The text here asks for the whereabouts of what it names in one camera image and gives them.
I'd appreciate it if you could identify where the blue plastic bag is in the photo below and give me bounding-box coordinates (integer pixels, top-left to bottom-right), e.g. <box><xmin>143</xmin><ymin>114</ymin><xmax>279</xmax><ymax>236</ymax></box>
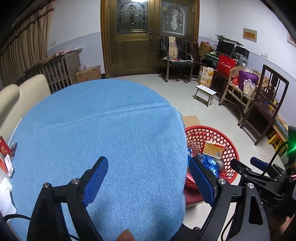
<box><xmin>188</xmin><ymin>148</ymin><xmax>225</xmax><ymax>178</ymax></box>

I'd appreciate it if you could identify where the red white medicine box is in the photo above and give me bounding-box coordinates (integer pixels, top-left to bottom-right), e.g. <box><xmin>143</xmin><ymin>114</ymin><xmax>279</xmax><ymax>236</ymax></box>
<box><xmin>202</xmin><ymin>141</ymin><xmax>225</xmax><ymax>159</ymax></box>

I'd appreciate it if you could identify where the clear plastic tray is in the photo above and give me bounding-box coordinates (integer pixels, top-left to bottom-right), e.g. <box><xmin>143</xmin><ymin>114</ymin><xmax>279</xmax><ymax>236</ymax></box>
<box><xmin>187</xmin><ymin>140</ymin><xmax>200</xmax><ymax>156</ymax></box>

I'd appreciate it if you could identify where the person left hand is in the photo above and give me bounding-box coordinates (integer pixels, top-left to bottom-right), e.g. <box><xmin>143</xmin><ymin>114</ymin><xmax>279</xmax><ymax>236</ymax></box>
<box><xmin>115</xmin><ymin>230</ymin><xmax>134</xmax><ymax>241</ymax></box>

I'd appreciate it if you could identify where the white tissue pile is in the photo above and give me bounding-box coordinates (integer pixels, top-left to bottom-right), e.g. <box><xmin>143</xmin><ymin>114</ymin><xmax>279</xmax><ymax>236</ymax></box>
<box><xmin>0</xmin><ymin>177</ymin><xmax>17</xmax><ymax>216</ymax></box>

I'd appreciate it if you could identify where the small yellow stool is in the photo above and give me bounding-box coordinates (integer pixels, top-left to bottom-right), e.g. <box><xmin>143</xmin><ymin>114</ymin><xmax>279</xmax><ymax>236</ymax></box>
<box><xmin>267</xmin><ymin>131</ymin><xmax>287</xmax><ymax>151</ymax></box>

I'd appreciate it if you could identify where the white purple medicine box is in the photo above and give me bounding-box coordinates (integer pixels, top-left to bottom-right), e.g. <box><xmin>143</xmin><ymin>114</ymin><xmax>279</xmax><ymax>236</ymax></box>
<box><xmin>4</xmin><ymin>154</ymin><xmax>15</xmax><ymax>178</ymax></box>

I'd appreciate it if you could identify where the orange white tissue pack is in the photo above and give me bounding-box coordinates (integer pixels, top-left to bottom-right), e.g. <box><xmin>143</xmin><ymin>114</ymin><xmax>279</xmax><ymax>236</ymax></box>
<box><xmin>0</xmin><ymin>158</ymin><xmax>8</xmax><ymax>174</ymax></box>

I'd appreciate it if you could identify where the dark red snack wrapper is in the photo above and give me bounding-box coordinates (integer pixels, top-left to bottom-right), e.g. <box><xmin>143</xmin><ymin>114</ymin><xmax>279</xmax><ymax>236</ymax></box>
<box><xmin>10</xmin><ymin>142</ymin><xmax>18</xmax><ymax>159</ymax></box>

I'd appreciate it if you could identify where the red paper cup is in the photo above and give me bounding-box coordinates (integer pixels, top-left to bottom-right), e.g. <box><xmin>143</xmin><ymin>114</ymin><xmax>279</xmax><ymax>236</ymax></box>
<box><xmin>0</xmin><ymin>136</ymin><xmax>11</xmax><ymax>157</ymax></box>

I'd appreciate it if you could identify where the red plastic basket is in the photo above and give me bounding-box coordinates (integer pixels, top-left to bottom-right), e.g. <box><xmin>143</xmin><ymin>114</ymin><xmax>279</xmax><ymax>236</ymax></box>
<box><xmin>185</xmin><ymin>125</ymin><xmax>239</xmax><ymax>183</ymax></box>

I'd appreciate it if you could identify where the dark wooden chair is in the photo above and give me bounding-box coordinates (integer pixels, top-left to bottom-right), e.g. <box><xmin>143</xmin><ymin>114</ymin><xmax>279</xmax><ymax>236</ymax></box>
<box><xmin>240</xmin><ymin>64</ymin><xmax>290</xmax><ymax>146</ymax></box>

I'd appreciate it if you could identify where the flat cardboard sheet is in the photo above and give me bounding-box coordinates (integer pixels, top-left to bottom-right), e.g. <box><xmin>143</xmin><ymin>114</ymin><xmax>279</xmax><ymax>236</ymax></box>
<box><xmin>182</xmin><ymin>115</ymin><xmax>201</xmax><ymax>128</ymax></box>

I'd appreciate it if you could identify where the rattan armchair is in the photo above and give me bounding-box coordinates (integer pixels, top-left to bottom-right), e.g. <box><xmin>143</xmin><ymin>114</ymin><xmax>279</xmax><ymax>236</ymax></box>
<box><xmin>219</xmin><ymin>66</ymin><xmax>261</xmax><ymax>125</ymax></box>

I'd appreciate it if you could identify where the white stick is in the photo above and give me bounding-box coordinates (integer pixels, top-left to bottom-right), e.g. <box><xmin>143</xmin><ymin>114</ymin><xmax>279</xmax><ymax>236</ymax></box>
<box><xmin>8</xmin><ymin>118</ymin><xmax>22</xmax><ymax>145</ymax></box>

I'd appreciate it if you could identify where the purple bag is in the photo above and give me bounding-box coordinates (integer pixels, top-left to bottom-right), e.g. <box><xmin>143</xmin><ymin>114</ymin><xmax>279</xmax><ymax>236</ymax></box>
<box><xmin>238</xmin><ymin>70</ymin><xmax>259</xmax><ymax>91</ymax></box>

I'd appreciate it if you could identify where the small white stool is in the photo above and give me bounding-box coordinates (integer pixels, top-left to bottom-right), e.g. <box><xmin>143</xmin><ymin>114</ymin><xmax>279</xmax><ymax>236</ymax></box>
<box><xmin>193</xmin><ymin>85</ymin><xmax>217</xmax><ymax>107</ymax></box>

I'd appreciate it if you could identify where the beige leather sofa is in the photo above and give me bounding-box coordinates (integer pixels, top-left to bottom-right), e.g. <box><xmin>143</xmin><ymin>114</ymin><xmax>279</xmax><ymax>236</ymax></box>
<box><xmin>1</xmin><ymin>74</ymin><xmax>51</xmax><ymax>141</ymax></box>

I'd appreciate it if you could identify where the yellow printed carton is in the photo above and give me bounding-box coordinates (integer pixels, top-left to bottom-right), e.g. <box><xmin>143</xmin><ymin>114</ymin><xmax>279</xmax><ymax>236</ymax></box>
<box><xmin>198</xmin><ymin>65</ymin><xmax>214</xmax><ymax>88</ymax></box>

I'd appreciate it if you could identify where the blue tablecloth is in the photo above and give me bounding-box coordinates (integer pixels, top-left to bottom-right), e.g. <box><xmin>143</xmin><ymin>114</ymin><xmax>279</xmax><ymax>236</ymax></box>
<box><xmin>11</xmin><ymin>79</ymin><xmax>188</xmax><ymax>240</ymax></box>

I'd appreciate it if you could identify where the red gift bag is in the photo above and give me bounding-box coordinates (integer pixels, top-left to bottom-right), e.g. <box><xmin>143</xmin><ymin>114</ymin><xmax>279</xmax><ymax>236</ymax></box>
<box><xmin>216</xmin><ymin>54</ymin><xmax>236</xmax><ymax>76</ymax></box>

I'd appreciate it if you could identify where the black monitor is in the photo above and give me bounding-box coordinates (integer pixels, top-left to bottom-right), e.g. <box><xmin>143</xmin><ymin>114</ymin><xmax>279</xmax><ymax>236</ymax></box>
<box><xmin>216</xmin><ymin>40</ymin><xmax>235</xmax><ymax>57</ymax></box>

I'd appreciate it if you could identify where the wooden radiator cabinet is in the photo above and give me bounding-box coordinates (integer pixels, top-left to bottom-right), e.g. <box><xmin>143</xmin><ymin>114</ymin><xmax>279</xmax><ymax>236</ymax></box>
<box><xmin>23</xmin><ymin>50</ymin><xmax>80</xmax><ymax>93</ymax></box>

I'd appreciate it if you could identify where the brown cardboard box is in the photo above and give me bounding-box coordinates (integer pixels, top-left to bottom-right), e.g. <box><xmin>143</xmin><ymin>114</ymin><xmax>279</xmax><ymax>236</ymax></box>
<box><xmin>75</xmin><ymin>65</ymin><xmax>102</xmax><ymax>83</ymax></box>

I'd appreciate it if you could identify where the black metal chair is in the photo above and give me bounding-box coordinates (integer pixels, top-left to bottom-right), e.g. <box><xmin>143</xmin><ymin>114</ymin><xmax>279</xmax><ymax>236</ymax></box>
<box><xmin>159</xmin><ymin>36</ymin><xmax>202</xmax><ymax>82</ymax></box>

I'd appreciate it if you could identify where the beige curtain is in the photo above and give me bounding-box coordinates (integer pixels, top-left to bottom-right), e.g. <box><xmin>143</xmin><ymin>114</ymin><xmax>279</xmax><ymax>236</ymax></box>
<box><xmin>1</xmin><ymin>1</ymin><xmax>56</xmax><ymax>86</ymax></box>

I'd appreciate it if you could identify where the wooden double door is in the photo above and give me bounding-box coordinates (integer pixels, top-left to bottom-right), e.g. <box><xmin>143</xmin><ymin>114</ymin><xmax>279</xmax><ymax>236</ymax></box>
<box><xmin>101</xmin><ymin>1</ymin><xmax>200</xmax><ymax>78</ymax></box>

